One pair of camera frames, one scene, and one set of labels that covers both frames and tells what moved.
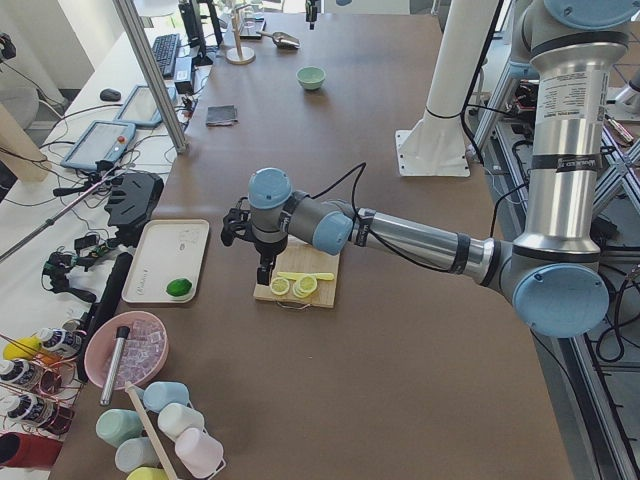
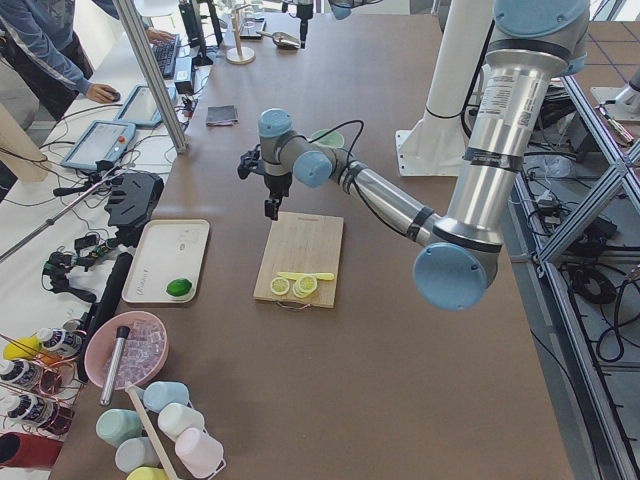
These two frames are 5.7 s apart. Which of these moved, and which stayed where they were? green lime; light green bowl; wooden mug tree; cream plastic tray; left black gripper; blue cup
Moved: left black gripper; light green bowl
Stayed: green lime; wooden mug tree; cream plastic tray; blue cup
